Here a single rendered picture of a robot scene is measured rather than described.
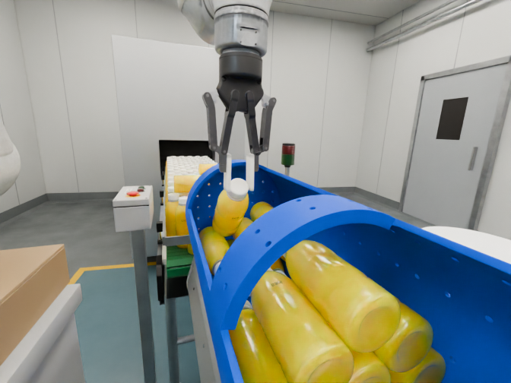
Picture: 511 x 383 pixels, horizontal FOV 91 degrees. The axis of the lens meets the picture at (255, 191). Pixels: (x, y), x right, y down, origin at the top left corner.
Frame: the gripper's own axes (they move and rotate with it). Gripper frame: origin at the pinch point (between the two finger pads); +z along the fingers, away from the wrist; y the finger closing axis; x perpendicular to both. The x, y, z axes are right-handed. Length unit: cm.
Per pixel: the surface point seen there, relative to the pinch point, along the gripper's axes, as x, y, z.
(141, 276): 43, -24, 44
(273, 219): -21.4, -1.8, 1.8
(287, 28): 428, 204, -192
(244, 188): -0.6, 1.0, 2.9
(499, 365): -34.4, 18.8, 14.8
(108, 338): 110, -54, 123
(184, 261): 30.6, -9.2, 33.8
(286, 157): 60, 39, 4
